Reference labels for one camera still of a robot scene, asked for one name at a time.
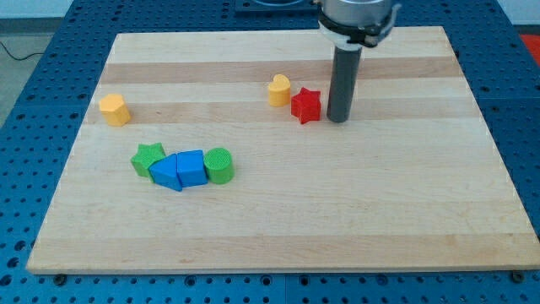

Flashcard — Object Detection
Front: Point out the green cylinder block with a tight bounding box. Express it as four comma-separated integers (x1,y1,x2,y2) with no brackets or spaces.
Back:
203,147,235,184

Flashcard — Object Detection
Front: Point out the green star block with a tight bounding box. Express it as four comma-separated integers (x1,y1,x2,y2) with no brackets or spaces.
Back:
130,143,165,182

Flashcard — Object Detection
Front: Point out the black cable on floor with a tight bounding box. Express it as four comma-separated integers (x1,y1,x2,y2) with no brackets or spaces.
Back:
0,41,46,62

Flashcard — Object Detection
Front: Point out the blue cube block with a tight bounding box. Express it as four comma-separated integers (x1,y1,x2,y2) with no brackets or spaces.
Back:
176,149,208,187

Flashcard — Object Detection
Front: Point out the yellow hexagon block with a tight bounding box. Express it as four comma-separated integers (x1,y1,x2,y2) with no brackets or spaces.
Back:
99,94,131,127

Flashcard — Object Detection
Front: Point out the blue triangle block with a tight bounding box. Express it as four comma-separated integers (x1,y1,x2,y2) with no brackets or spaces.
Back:
149,154,183,192

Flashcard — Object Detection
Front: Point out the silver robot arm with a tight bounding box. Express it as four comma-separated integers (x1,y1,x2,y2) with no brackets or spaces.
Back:
318,0,402,51

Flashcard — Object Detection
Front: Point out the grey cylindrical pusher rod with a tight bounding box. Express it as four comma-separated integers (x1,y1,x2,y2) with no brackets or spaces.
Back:
327,47,361,123

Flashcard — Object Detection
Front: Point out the light wooden board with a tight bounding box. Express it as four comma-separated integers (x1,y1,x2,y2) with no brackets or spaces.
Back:
27,26,539,274

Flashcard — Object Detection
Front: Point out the red star block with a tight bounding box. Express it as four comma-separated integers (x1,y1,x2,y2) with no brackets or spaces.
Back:
290,87,321,124

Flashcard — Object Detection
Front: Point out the yellow heart block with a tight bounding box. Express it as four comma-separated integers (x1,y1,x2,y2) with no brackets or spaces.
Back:
267,74,291,107

